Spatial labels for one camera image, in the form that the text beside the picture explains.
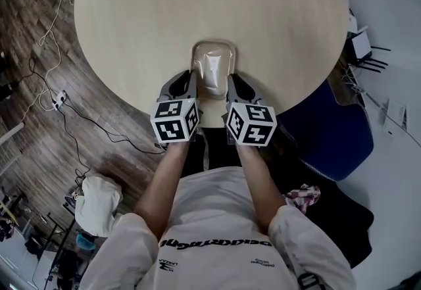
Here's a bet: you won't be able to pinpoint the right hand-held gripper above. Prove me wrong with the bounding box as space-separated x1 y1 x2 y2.
220 73 278 149

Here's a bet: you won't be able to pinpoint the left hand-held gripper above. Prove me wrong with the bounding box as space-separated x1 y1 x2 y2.
150 70 202 145

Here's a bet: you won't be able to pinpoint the clear plastic container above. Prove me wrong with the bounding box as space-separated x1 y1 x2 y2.
189 38 238 100

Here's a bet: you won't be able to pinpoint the person's left forearm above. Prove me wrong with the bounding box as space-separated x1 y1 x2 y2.
134 141 192 241

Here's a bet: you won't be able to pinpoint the person's right forearm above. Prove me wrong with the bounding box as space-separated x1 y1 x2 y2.
234 143 287 237

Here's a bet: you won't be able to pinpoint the person's black trousers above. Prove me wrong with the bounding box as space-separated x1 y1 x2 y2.
180 125 245 175

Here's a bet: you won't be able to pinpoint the round light wooden table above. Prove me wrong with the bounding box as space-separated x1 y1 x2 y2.
74 0 350 129

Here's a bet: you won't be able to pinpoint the blue chair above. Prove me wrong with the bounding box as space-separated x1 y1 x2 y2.
276 79 375 183

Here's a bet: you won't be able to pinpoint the white power strip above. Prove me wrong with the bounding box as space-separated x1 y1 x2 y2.
51 90 70 112

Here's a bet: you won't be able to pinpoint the plaid cloth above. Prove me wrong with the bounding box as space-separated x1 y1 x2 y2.
284 183 322 216

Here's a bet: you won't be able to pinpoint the white router with black antennas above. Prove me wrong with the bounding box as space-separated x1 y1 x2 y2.
347 26 392 73

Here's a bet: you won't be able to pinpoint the person's white printed shirt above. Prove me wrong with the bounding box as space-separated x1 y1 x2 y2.
80 166 358 290

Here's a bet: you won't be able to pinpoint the white crumpled cloth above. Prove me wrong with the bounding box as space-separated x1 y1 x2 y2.
74 176 124 237

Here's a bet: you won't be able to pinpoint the white paper box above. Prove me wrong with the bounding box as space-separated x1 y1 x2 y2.
382 97 409 139

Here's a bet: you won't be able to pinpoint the black fabric bag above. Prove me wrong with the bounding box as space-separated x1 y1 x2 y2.
272 163 375 270

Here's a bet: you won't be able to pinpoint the teal plastic object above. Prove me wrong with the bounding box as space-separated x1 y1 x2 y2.
76 232 97 251

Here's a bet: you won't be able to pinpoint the black cable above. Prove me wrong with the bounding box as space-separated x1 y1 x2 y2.
27 57 167 155

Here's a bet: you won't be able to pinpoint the white cable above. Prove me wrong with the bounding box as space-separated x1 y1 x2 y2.
38 0 76 112

